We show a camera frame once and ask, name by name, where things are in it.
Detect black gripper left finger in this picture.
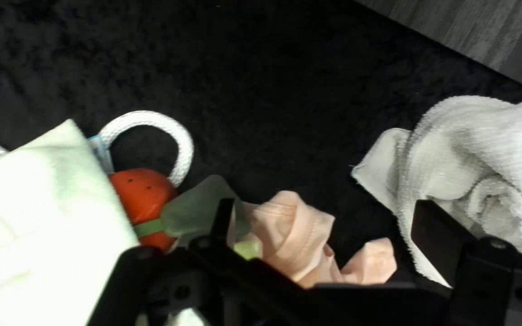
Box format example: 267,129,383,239
101,198,240,326

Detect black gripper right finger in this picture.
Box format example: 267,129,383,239
414,200,521,326

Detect yellow green towel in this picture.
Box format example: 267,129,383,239
233,238,264,261

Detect orange turnip plushie green leaves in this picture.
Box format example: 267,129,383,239
108,167,242,254

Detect pale green towel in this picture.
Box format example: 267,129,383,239
0,118,142,326

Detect peach shirt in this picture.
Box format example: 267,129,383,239
236,189,400,290

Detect white towel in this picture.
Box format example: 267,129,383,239
351,95,522,288

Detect black velvet tablecloth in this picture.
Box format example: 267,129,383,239
0,0,522,326

